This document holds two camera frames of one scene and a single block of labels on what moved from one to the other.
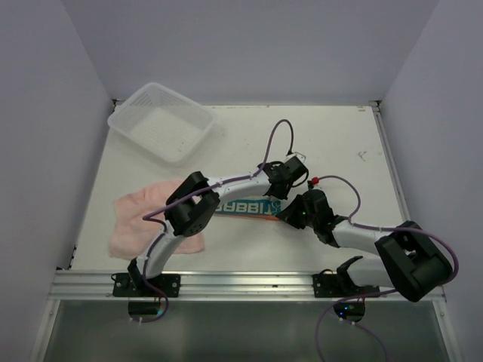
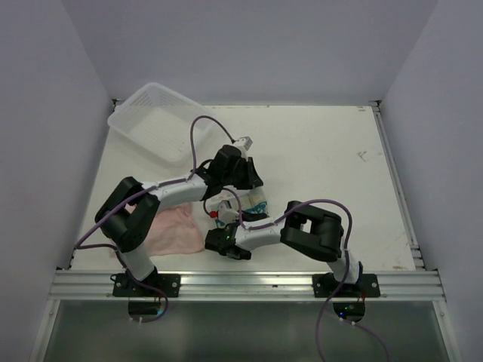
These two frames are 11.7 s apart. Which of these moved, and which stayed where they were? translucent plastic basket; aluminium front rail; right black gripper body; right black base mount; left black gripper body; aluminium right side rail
Moved: right black gripper body; left black gripper body
Stayed: right black base mount; translucent plastic basket; aluminium right side rail; aluminium front rail
